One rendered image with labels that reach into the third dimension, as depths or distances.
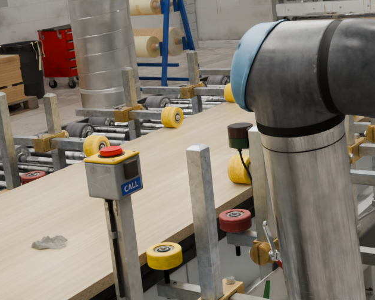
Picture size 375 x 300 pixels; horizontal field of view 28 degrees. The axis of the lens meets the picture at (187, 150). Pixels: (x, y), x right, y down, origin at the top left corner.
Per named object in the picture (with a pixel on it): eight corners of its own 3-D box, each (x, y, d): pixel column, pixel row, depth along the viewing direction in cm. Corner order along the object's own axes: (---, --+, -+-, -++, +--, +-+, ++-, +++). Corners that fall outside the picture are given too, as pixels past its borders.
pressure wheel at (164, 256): (181, 283, 176) (176, 237, 173) (190, 297, 168) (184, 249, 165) (148, 290, 174) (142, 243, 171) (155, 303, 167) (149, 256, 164)
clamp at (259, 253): (294, 246, 184) (293, 227, 183) (268, 266, 174) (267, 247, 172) (274, 243, 188) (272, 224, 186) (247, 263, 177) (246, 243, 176)
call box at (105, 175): (144, 192, 131) (139, 150, 129) (119, 205, 126) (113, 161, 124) (114, 188, 135) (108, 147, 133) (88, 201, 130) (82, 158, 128)
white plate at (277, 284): (300, 288, 188) (297, 252, 186) (249, 336, 168) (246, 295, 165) (298, 288, 188) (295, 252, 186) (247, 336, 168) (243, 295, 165)
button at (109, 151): (128, 155, 129) (127, 146, 129) (113, 162, 126) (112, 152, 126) (110, 154, 131) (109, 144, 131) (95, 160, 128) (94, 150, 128)
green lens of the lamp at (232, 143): (259, 142, 175) (258, 133, 175) (246, 149, 170) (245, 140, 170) (237, 141, 179) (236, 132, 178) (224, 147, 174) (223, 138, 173)
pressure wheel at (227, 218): (259, 251, 190) (256, 208, 187) (244, 263, 183) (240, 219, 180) (233, 247, 194) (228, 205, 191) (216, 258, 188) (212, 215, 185)
